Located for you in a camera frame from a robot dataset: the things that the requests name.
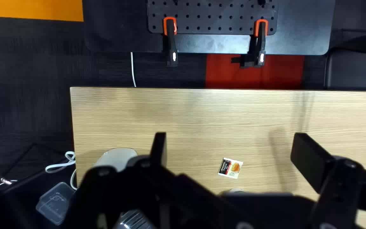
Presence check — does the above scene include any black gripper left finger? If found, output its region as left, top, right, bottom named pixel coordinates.
left=149, top=133, right=166, bottom=168

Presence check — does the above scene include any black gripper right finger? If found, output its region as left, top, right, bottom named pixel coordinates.
left=289, top=133, right=336, bottom=193

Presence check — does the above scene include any white popcorn machine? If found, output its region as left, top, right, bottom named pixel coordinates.
left=93, top=148, right=137, bottom=172

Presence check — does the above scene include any orange tea bag packet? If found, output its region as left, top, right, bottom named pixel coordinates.
left=217, top=158, right=242, bottom=180

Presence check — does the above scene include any right orange black clamp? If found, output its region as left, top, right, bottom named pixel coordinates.
left=231, top=20, right=269, bottom=68

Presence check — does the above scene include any orange black clamp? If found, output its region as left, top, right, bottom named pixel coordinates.
left=231, top=20, right=269, bottom=68
left=162, top=17, right=177, bottom=67

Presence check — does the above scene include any left orange black clamp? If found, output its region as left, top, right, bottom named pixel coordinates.
left=162, top=17, right=177, bottom=67

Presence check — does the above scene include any black perforated mounting board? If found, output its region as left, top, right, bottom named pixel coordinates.
left=146, top=0, right=336, bottom=58

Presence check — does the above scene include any white power cable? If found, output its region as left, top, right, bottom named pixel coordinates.
left=43, top=151, right=78, bottom=191

